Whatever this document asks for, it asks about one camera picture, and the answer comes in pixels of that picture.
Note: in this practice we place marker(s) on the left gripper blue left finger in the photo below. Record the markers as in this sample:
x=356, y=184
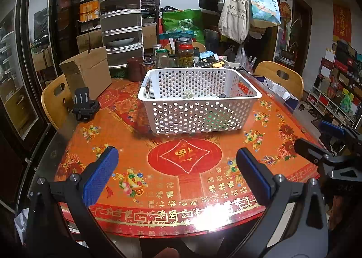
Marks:
x=96, y=175

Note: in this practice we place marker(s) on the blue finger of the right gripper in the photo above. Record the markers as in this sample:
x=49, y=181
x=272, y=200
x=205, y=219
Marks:
x=309, y=151
x=330, y=128

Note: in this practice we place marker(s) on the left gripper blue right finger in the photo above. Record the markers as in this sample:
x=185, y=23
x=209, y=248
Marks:
x=257, y=176

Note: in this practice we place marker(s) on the grey white striped ball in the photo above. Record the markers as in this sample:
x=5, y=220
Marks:
x=188, y=94

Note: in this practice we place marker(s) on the green snack packet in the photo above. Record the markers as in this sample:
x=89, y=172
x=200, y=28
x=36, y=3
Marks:
x=210, y=118

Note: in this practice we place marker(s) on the shelf with boxes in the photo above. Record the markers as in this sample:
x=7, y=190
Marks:
x=335, y=95

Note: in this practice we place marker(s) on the right wooden chair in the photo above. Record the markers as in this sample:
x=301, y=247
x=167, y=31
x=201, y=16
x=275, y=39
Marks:
x=281, y=75

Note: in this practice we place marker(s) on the wooden chair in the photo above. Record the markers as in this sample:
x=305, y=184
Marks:
x=57, y=101
x=281, y=75

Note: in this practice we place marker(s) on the orange red floral tablecloth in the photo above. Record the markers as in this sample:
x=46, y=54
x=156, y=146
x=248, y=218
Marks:
x=178, y=185

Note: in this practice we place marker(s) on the black phone stand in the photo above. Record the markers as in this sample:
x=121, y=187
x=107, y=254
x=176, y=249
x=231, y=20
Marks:
x=84, y=108

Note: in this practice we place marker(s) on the left wooden chair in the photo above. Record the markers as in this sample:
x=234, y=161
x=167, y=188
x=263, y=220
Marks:
x=57, y=101

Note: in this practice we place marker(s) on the white perforated plastic basket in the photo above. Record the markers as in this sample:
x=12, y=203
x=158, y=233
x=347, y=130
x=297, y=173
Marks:
x=167, y=113

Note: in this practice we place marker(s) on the cardboard box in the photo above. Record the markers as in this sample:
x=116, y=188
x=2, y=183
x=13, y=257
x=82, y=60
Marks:
x=88, y=69

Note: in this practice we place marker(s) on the brown ceramic jar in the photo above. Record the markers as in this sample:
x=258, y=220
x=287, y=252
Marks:
x=134, y=69

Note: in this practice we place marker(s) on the blue illustrated tote bag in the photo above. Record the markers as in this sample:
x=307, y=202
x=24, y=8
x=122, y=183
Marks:
x=264, y=13

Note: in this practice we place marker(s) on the beige canvas tote bag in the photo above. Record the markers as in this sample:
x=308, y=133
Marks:
x=234, y=20

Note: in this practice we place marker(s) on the red lid glass jar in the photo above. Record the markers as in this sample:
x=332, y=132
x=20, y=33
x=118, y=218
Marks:
x=185, y=55

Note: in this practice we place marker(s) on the green shopping bag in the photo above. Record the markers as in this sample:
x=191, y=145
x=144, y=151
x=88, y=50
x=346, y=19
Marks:
x=188, y=21

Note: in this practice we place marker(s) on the orange box on shelf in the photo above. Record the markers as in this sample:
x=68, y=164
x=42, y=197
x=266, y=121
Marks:
x=89, y=10

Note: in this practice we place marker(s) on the red wall banner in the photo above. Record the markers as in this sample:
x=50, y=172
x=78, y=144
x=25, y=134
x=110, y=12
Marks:
x=342, y=23

